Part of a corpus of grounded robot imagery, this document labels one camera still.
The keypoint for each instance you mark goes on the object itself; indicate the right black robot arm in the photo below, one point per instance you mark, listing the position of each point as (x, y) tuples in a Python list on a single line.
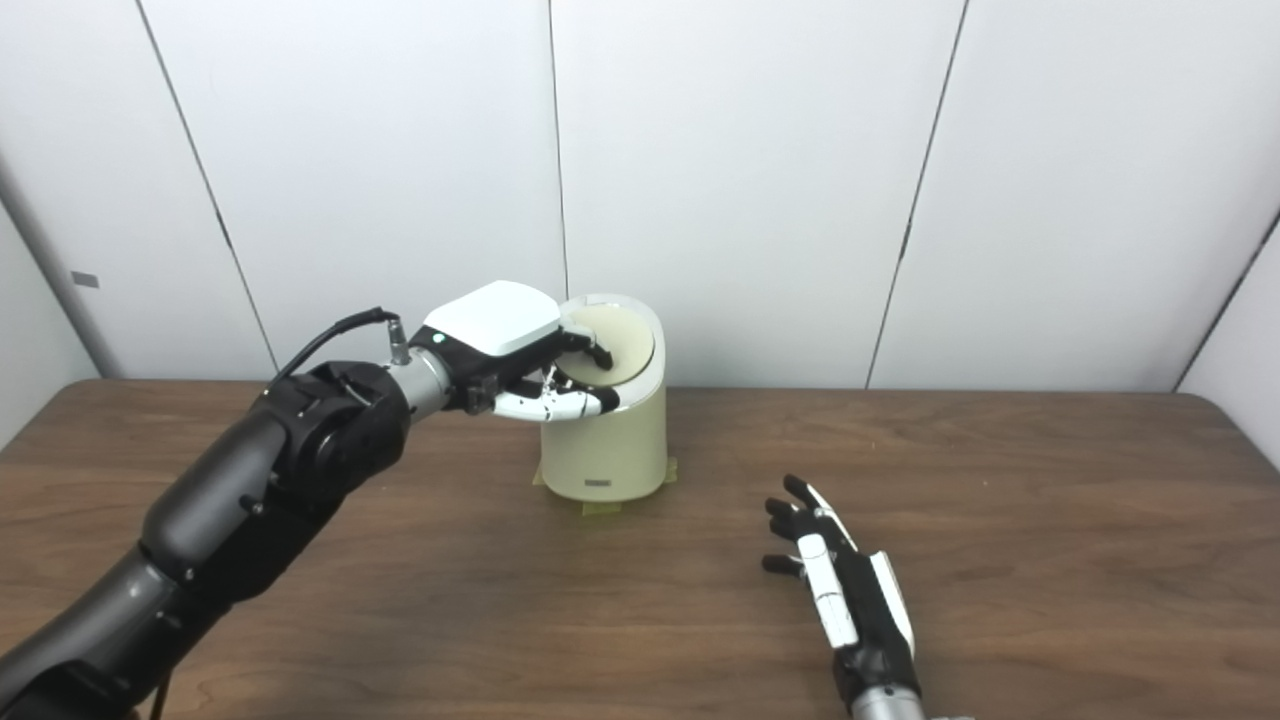
[(890, 705)]

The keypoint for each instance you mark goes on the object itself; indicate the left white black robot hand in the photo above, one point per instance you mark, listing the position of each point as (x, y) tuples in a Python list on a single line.
[(495, 325)]

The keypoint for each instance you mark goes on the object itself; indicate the cream-colored lidded bin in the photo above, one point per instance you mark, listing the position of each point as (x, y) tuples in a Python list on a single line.
[(610, 440)]

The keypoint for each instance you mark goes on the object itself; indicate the small grey wall label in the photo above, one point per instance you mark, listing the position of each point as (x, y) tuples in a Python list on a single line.
[(85, 279)]

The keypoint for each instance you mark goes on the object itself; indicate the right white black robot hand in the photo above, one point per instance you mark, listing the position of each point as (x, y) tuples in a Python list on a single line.
[(850, 600)]

